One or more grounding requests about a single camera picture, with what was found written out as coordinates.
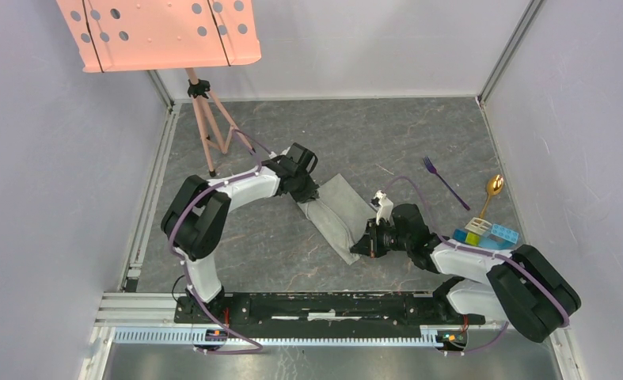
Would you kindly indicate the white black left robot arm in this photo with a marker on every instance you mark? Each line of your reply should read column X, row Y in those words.
column 196, row 217

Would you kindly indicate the pink music stand tripod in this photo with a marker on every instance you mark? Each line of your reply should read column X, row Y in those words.
column 118, row 36

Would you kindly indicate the white lattice toy piece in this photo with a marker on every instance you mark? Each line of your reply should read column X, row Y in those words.
column 479, row 226

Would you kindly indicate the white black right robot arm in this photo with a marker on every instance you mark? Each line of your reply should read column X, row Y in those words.
column 517, row 286

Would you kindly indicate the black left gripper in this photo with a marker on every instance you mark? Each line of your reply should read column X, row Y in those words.
column 309, row 193

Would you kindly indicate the blue toy brick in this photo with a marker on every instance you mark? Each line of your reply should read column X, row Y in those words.
column 499, row 238

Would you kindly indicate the purple metal fork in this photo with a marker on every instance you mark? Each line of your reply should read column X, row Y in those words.
column 432, row 170

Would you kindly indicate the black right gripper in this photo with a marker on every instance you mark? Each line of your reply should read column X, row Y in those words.
column 369, row 245

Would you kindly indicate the grey cloth napkin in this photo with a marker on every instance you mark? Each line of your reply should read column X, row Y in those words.
column 340, row 215

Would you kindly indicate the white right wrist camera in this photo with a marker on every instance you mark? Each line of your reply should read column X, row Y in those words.
column 383, row 206

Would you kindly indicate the aluminium frame rail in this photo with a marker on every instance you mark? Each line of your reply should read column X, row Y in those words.
column 177, row 319

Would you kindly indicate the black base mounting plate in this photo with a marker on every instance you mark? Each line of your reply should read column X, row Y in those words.
column 397, row 314

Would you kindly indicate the gold spoon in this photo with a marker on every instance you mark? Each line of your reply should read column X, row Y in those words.
column 493, row 188

